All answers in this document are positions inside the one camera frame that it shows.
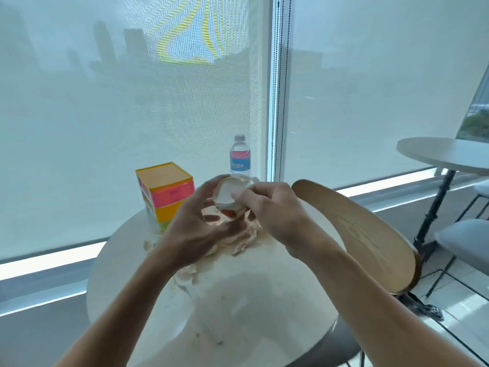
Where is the person's left hand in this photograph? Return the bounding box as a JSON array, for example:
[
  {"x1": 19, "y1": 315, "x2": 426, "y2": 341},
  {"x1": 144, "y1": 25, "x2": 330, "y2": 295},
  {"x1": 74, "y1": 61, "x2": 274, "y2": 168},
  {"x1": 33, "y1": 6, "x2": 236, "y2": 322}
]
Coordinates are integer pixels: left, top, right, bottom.
[{"x1": 155, "y1": 175, "x2": 251, "y2": 272}]

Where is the person's right hand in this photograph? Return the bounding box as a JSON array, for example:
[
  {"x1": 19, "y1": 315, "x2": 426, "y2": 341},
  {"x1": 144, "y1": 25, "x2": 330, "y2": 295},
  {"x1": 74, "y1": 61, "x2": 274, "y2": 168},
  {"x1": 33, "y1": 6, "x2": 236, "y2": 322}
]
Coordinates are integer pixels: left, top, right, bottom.
[{"x1": 230, "y1": 182, "x2": 337, "y2": 263}]

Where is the partly peeled citrus fruit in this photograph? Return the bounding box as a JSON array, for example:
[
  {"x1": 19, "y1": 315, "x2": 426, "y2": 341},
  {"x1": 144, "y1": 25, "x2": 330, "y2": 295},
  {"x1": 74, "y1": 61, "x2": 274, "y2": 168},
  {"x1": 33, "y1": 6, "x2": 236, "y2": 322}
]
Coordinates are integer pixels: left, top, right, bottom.
[{"x1": 212, "y1": 176, "x2": 260, "y2": 222}]

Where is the person's right forearm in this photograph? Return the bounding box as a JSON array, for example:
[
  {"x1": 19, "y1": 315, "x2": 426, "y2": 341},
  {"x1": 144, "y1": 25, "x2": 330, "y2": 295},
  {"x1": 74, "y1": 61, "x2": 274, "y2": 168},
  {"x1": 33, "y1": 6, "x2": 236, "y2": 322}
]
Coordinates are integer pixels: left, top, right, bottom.
[{"x1": 292, "y1": 231, "x2": 483, "y2": 367}]

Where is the person's left forearm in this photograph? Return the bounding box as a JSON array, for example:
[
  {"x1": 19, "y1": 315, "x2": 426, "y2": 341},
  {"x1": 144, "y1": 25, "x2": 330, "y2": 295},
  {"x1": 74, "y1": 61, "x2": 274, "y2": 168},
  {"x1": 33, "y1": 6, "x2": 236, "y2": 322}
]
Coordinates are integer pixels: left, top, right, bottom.
[{"x1": 55, "y1": 246, "x2": 199, "y2": 367}]

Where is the colourful striped cardboard box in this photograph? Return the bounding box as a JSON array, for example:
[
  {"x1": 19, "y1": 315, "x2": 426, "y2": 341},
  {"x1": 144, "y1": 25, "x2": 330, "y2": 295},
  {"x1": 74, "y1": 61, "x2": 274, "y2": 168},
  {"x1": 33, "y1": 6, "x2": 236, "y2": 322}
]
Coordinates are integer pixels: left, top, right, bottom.
[{"x1": 135, "y1": 162, "x2": 195, "y2": 235}]

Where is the clear plastic water bottle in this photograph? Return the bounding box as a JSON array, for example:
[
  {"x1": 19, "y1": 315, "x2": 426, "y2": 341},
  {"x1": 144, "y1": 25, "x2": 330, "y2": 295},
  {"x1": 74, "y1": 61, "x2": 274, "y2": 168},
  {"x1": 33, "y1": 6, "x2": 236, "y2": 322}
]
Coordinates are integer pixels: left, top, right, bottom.
[{"x1": 229, "y1": 134, "x2": 252, "y2": 178}]

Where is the pile of fruit peel scraps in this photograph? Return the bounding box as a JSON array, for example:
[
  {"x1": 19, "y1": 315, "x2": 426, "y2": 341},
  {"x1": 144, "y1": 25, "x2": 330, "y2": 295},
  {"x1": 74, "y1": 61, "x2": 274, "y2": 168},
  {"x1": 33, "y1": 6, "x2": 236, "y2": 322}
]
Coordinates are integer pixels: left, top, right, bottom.
[{"x1": 142, "y1": 216, "x2": 268, "y2": 293}]

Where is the wide white roller blind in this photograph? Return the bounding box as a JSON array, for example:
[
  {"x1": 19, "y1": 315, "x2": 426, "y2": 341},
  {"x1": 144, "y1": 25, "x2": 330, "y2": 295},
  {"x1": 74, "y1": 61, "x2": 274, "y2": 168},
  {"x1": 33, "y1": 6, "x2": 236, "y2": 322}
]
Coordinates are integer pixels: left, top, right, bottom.
[{"x1": 0, "y1": 0, "x2": 274, "y2": 261}]

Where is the curved wooden chair back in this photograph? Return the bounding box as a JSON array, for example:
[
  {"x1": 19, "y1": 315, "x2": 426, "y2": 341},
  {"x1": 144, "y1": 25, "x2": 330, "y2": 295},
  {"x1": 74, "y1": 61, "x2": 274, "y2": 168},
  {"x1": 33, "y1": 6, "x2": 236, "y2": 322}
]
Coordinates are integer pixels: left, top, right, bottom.
[{"x1": 291, "y1": 179, "x2": 423, "y2": 295}]

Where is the narrow white roller blind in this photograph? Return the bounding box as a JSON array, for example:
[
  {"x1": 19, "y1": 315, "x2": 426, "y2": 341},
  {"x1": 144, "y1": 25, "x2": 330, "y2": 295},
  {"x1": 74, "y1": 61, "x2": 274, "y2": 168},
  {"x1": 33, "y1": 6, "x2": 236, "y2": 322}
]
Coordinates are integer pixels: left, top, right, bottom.
[{"x1": 284, "y1": 0, "x2": 489, "y2": 190}]

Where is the white round side table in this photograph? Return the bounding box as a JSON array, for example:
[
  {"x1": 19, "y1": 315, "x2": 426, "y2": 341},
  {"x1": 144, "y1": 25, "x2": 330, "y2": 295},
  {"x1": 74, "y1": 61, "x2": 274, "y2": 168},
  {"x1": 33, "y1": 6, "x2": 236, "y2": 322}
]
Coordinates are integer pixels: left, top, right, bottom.
[{"x1": 396, "y1": 137, "x2": 489, "y2": 176}]

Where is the black ornate metal foot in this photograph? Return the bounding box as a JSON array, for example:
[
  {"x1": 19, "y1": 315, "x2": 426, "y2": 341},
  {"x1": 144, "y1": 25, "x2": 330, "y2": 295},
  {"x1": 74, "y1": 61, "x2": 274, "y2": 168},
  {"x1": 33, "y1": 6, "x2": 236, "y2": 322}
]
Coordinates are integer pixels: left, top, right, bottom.
[{"x1": 397, "y1": 292, "x2": 446, "y2": 322}]

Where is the grey cushioned chair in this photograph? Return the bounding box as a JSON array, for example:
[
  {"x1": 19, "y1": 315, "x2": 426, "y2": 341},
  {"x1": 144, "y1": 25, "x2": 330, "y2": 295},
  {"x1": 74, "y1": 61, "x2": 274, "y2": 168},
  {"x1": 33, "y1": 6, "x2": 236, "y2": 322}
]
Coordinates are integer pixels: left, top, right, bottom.
[{"x1": 426, "y1": 219, "x2": 489, "y2": 302}]

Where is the white window frame post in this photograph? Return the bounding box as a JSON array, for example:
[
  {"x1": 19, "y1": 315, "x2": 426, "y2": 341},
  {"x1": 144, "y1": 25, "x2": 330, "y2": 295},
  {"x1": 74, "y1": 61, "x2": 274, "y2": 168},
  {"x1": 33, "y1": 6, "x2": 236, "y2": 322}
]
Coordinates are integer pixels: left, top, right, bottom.
[{"x1": 267, "y1": 0, "x2": 293, "y2": 182}]

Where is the black metal table pedestal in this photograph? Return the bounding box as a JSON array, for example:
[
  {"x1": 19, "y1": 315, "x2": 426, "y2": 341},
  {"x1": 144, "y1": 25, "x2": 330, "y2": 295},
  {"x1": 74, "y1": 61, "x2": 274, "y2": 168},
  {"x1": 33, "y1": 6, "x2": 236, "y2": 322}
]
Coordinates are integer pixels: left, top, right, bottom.
[{"x1": 413, "y1": 170, "x2": 458, "y2": 262}]

